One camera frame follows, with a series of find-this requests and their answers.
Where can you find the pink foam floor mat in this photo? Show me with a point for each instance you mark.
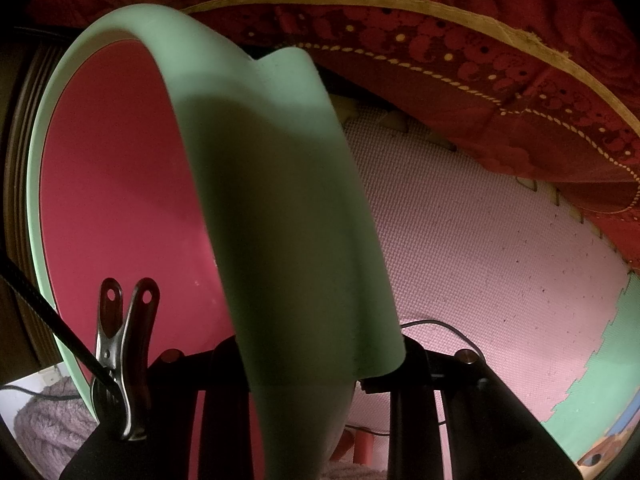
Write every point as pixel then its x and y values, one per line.
pixel 500 270

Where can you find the red plastic object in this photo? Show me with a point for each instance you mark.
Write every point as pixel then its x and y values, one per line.
pixel 362 447

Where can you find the brown wooden cabinet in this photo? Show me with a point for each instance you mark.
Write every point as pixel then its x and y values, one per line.
pixel 20 160

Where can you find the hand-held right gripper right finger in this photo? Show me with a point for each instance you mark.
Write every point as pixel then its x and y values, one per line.
pixel 420 365

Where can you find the metal spring clip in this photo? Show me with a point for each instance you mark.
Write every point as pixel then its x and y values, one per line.
pixel 107 355

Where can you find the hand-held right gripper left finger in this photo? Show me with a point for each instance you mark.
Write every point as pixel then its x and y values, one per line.
pixel 225 375

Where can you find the red bedspread with yellow trim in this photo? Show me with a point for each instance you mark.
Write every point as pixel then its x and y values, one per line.
pixel 475 75

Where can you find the green printed foam mat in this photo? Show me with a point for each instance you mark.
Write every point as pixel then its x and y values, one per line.
pixel 610 370

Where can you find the purple fuzzy blanket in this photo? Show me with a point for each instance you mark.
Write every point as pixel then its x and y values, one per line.
pixel 45 435

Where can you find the green rimmed red plastic bin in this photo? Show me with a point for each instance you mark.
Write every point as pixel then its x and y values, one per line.
pixel 275 185

